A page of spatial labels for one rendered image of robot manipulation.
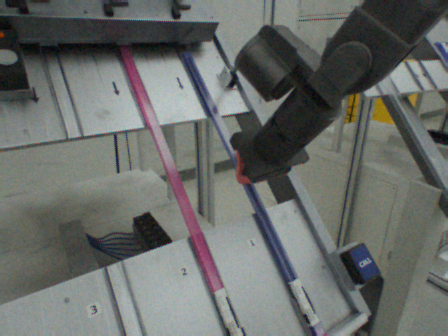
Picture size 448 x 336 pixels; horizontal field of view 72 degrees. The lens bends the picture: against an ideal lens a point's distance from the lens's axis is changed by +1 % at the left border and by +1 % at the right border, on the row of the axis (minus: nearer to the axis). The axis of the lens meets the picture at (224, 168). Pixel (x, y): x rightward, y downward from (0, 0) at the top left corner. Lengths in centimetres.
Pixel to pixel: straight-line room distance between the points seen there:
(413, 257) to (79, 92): 72
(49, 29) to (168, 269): 37
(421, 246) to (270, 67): 55
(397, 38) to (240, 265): 32
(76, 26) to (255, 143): 31
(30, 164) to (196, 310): 193
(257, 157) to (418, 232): 47
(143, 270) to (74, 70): 32
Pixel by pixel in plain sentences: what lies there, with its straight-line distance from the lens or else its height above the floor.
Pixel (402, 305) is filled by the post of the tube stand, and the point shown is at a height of 53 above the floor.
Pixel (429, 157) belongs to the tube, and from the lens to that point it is 62.
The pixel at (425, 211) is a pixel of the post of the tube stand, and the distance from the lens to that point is 75.
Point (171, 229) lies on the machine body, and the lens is 87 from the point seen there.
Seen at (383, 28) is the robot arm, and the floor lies 111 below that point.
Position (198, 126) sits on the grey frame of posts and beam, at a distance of 82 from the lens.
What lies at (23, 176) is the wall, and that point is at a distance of 228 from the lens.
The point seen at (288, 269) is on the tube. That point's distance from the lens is 47.
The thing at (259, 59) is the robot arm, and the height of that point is 108.
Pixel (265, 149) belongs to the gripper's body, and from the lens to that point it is 39.
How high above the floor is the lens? 110
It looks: 23 degrees down
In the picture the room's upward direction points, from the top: straight up
